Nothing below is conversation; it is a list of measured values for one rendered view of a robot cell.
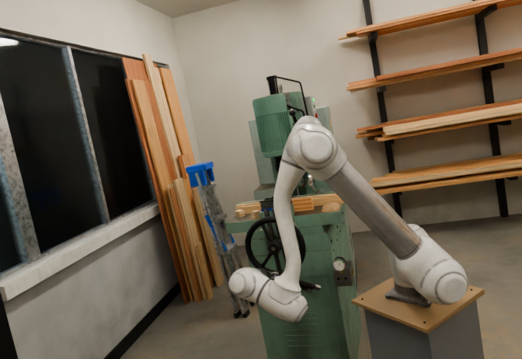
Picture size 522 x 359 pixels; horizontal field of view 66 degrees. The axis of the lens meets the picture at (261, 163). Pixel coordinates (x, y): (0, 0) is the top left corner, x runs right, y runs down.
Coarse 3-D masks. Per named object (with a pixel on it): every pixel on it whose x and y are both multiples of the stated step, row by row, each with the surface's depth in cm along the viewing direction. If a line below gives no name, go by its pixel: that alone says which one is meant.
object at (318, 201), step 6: (312, 198) 212; (318, 198) 210; (324, 198) 209; (330, 198) 208; (336, 198) 207; (258, 204) 222; (318, 204) 210; (324, 204) 210; (246, 210) 223; (252, 210) 222; (258, 210) 221
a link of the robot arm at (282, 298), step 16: (288, 176) 143; (288, 192) 144; (288, 208) 145; (288, 224) 143; (288, 240) 142; (288, 256) 142; (288, 272) 141; (272, 288) 141; (288, 288) 139; (272, 304) 140; (288, 304) 138; (304, 304) 140; (288, 320) 139
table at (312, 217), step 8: (320, 208) 204; (344, 208) 208; (248, 216) 217; (296, 216) 199; (304, 216) 197; (312, 216) 196; (320, 216) 195; (328, 216) 194; (336, 216) 193; (232, 224) 210; (240, 224) 209; (248, 224) 207; (296, 224) 195; (304, 224) 198; (312, 224) 197; (320, 224) 196; (328, 224) 194; (232, 232) 211; (240, 232) 210; (264, 232) 195
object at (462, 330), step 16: (368, 320) 163; (384, 320) 155; (448, 320) 144; (464, 320) 149; (384, 336) 157; (400, 336) 150; (416, 336) 143; (432, 336) 139; (448, 336) 144; (464, 336) 149; (480, 336) 155; (384, 352) 159; (400, 352) 151; (416, 352) 145; (432, 352) 139; (448, 352) 144; (464, 352) 149; (480, 352) 155
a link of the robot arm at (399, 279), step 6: (414, 228) 151; (420, 228) 151; (420, 234) 149; (426, 234) 151; (390, 252) 155; (390, 258) 156; (390, 264) 158; (396, 270) 152; (396, 276) 154; (402, 276) 148; (396, 282) 156; (402, 282) 153; (408, 282) 149
